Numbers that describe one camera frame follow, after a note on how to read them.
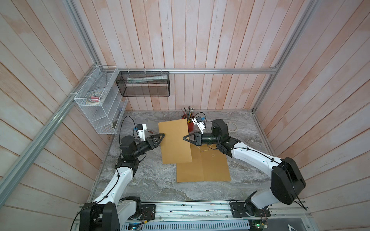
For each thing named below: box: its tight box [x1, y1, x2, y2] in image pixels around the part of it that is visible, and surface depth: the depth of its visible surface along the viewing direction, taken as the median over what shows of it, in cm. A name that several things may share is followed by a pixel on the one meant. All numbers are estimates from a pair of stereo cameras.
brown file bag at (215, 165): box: [200, 143, 232, 182], surface depth 90 cm
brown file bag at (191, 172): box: [176, 142, 205, 183], surface depth 89 cm
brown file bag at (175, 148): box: [157, 118, 193, 165], surface depth 76 cm
